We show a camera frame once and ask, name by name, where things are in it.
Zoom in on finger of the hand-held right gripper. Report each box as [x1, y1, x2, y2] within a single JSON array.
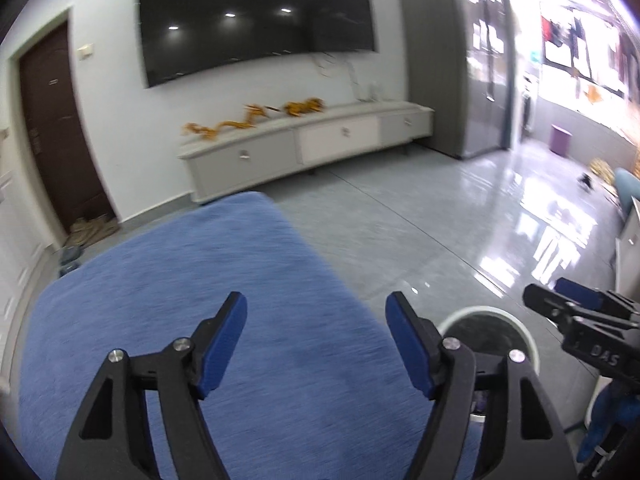
[[554, 277, 609, 312], [522, 283, 583, 330]]

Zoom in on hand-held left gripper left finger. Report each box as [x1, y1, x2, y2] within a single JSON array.
[[55, 291, 248, 480]]

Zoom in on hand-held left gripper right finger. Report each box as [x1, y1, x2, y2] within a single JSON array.
[[385, 290, 576, 480]]

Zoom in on white round trash bin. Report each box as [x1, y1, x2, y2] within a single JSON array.
[[440, 305, 542, 423]]

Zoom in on person's right forearm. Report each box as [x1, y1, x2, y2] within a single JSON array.
[[575, 382, 640, 466]]

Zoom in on blue plush blanket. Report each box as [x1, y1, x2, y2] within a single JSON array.
[[15, 191, 493, 480]]

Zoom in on yellow floor object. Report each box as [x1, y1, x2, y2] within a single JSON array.
[[590, 158, 617, 184]]

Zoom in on purple stool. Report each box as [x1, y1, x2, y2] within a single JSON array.
[[550, 124, 572, 157]]

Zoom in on beige shoes pile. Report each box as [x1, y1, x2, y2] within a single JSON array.
[[67, 212, 121, 247]]

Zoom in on grey slipper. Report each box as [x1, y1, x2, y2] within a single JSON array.
[[59, 246, 83, 276]]

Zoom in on white television cabinet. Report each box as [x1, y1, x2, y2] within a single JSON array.
[[178, 100, 435, 205]]

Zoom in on long golden dragon figurine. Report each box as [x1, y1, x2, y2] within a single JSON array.
[[181, 105, 271, 142]]

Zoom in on white floor cabinet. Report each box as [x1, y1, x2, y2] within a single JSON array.
[[0, 170, 51, 396]]

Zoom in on short golden dragon figurine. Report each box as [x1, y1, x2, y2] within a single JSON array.
[[284, 97, 327, 117]]

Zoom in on hanging clothes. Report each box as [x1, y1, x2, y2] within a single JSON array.
[[540, 14, 591, 53]]

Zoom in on grey refrigerator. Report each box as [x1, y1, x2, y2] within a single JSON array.
[[397, 0, 516, 161]]

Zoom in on dark brown door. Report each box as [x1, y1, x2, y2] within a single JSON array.
[[19, 22, 117, 236]]

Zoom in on white wall cable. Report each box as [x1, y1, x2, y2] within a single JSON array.
[[312, 52, 366, 100]]

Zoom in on black wall television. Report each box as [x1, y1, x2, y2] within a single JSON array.
[[137, 0, 377, 89]]

